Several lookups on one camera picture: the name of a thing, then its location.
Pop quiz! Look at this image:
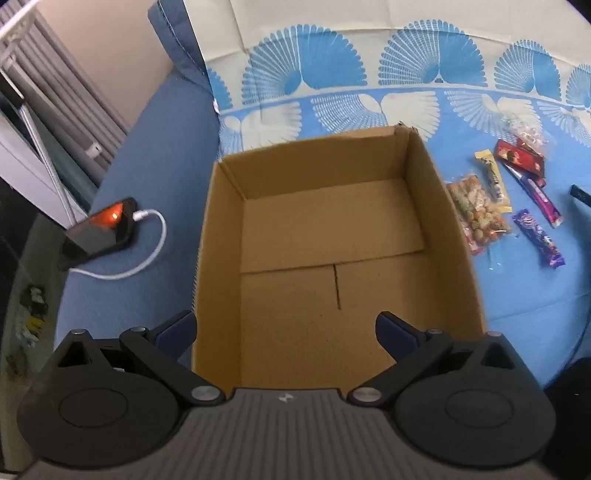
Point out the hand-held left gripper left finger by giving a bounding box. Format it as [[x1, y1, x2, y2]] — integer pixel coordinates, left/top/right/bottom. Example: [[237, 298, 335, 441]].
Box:
[[54, 310, 227, 408]]

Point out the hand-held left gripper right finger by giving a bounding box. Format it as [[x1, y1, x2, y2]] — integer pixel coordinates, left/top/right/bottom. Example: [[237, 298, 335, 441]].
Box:
[[347, 312, 539, 408]]

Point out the long pink purple packet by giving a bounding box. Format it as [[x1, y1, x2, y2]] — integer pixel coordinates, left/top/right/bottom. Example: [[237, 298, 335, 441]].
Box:
[[501, 161, 565, 228]]

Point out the purple candy bar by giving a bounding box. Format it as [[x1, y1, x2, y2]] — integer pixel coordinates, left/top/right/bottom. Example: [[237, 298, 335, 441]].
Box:
[[513, 209, 566, 268]]

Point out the clear bag of candies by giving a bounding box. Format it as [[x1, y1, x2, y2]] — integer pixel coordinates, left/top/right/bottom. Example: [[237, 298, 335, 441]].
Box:
[[501, 113, 548, 151]]

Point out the yellow snack bar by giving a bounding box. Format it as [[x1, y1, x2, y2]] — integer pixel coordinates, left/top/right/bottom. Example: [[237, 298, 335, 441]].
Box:
[[475, 150, 513, 214]]

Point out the clear mixed nuts packet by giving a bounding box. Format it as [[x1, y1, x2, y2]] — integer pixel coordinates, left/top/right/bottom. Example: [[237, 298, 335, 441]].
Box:
[[445, 173, 514, 257]]

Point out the brown cardboard box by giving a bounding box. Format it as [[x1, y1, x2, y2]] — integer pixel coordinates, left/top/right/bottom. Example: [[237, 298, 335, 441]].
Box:
[[191, 124, 485, 400]]

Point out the black smartphone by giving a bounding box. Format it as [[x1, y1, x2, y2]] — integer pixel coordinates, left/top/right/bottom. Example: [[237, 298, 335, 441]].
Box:
[[59, 198, 139, 271]]

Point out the blue fabric sofa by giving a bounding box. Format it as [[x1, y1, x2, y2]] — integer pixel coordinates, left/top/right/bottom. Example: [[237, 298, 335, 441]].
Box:
[[55, 0, 222, 374]]

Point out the teal curtain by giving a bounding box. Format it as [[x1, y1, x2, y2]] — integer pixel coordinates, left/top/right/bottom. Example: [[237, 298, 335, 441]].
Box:
[[28, 106, 100, 213]]

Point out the blue white fan-print cloth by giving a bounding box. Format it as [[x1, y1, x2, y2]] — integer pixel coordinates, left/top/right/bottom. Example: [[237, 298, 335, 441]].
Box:
[[182, 0, 591, 388]]

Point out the grey curtain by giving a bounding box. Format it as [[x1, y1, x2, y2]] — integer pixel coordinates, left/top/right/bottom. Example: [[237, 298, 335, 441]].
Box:
[[0, 0, 130, 185]]

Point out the white charging cable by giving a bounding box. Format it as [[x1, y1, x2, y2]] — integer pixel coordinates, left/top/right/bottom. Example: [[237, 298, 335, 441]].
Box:
[[69, 209, 168, 281]]

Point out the silver braided hose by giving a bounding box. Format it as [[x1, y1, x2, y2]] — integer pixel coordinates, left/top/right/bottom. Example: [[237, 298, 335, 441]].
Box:
[[21, 104, 77, 222]]

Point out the white window frame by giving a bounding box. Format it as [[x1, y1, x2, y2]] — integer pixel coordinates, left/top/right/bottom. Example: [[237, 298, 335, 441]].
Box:
[[0, 106, 93, 227]]

